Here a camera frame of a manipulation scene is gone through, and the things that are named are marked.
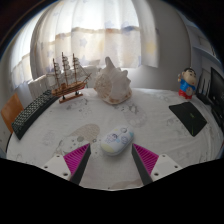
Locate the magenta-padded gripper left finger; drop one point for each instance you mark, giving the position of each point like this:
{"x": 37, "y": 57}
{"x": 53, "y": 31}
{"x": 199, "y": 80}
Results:
{"x": 75, "y": 159}

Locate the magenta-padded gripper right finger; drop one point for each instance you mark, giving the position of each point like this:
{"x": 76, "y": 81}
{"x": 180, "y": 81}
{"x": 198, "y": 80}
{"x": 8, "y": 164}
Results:
{"x": 148, "y": 160}

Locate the white cartoon-print computer mouse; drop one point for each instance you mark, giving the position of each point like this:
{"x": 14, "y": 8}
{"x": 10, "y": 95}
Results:
{"x": 116, "y": 140}

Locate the black mouse pad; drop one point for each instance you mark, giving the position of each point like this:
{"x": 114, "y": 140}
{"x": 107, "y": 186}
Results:
{"x": 188, "y": 116}

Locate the white printed tablecloth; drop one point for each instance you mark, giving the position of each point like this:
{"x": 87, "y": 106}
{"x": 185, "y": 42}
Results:
{"x": 150, "y": 126}

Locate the black computer keyboard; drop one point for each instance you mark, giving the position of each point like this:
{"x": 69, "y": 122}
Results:
{"x": 31, "y": 113}

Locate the wooden model sailing ship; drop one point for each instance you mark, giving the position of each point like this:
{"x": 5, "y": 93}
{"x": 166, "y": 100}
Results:
{"x": 68, "y": 90}

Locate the orange wooden chair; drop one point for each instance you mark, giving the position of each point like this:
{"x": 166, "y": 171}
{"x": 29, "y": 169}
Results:
{"x": 11, "y": 111}

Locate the black router with antennas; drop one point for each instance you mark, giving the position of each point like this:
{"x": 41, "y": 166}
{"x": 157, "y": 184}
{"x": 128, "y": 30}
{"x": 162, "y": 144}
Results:
{"x": 203, "y": 98}

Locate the large white conch shell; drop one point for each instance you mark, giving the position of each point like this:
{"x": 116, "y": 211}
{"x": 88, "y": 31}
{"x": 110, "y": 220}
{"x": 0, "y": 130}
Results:
{"x": 113, "y": 85}

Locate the cartoon boy figurine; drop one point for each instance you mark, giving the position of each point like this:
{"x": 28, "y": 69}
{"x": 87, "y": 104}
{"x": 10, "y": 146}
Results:
{"x": 187, "y": 86}

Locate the black computer monitor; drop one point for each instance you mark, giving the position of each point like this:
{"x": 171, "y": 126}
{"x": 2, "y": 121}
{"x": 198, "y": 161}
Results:
{"x": 218, "y": 86}

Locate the white star-print curtain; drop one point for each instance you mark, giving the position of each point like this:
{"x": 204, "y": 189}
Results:
{"x": 100, "y": 33}

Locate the white railed frame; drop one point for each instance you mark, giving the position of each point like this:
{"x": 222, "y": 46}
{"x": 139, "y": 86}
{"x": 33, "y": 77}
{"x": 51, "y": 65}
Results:
{"x": 36, "y": 86}

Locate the white wall shelf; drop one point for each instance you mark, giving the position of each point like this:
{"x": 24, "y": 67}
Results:
{"x": 203, "y": 50}

